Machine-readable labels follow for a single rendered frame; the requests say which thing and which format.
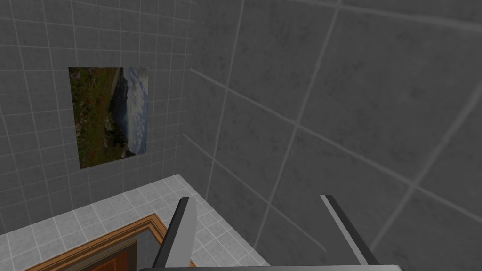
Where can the brown wooden door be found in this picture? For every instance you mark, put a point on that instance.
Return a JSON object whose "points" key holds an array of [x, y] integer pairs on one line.
{"points": [[109, 261]]}

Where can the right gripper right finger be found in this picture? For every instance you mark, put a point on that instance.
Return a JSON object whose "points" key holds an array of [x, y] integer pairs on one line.
{"points": [[350, 233]]}

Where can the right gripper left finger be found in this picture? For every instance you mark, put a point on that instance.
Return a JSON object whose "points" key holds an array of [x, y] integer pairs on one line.
{"points": [[180, 237]]}

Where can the landscape picture on wall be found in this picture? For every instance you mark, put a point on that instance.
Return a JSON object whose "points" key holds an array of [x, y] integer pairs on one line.
{"points": [[109, 116]]}

